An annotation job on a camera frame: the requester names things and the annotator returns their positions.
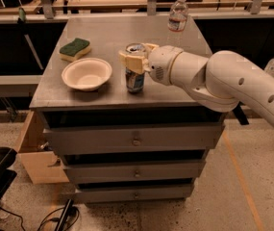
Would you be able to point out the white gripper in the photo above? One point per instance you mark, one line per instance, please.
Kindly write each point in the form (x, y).
(161, 63)

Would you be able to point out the blue silver redbull can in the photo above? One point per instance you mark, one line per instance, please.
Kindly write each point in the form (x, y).
(134, 81)

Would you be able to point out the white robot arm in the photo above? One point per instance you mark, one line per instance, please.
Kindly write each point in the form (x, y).
(218, 82)

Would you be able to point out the white paper bowl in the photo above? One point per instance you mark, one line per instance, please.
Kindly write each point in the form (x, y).
(87, 74)

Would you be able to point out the clear plastic water bottle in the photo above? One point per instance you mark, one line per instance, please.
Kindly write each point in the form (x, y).
(178, 16)

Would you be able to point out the green yellow sponge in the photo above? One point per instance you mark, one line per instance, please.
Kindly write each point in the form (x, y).
(75, 49)

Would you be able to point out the grey drawer cabinet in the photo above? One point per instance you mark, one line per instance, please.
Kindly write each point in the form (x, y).
(111, 105)

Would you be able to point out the top grey drawer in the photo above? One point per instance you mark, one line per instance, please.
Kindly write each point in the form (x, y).
(77, 141)

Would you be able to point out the grey drawer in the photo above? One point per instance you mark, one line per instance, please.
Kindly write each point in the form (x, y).
(135, 194)
(139, 171)
(77, 141)

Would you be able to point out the middle grey drawer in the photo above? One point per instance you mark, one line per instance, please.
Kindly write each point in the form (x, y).
(139, 171)

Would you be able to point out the bottom grey drawer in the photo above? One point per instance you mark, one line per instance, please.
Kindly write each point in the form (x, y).
(135, 194)

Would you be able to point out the light wooden box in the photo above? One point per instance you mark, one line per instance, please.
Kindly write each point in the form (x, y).
(41, 164)

